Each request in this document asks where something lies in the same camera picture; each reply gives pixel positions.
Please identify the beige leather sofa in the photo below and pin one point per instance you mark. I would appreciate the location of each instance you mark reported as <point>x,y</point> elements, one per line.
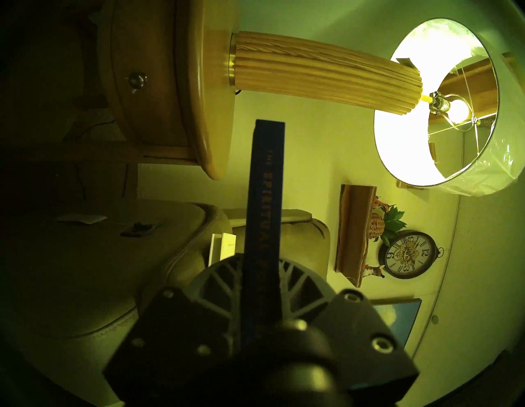
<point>82,266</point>

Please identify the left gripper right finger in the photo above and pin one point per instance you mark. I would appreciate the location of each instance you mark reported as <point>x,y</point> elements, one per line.
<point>361,340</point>

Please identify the table lamp with wooden column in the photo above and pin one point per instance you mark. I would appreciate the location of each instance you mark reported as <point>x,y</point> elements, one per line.
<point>328,74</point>

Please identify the live-edge wooden wall shelf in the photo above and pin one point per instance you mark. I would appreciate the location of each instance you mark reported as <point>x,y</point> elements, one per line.
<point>352,234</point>

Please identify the round wall clock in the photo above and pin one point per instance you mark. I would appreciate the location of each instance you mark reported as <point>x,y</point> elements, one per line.
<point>410,254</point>

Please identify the plant in wicker pot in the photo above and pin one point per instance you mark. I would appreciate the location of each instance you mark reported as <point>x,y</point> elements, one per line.
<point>393,223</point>

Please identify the round wooden side table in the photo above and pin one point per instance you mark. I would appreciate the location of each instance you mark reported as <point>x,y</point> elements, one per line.
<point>213,82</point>

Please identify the framed landscape painting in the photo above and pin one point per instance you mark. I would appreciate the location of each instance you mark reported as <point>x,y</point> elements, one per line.
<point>400,318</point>

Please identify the blue Rumi poems book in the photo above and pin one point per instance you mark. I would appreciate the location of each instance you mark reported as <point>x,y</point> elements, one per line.
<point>264,205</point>

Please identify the metal drawer knob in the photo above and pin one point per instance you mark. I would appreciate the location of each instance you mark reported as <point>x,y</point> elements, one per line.
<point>138,80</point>

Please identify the black sofa switch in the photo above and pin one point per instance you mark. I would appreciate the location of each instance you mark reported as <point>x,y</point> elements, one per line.
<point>139,229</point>

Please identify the white sofa tag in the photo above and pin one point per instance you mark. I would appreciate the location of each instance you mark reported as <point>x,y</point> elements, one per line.
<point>82,219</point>

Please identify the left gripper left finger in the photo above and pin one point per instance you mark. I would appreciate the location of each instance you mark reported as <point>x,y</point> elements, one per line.
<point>176,340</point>

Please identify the small wooden wall shelf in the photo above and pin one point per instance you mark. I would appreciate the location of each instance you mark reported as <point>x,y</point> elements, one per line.
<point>406,184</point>

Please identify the cream Amish hardcover book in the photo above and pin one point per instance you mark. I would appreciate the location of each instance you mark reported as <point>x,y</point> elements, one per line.
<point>221,248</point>

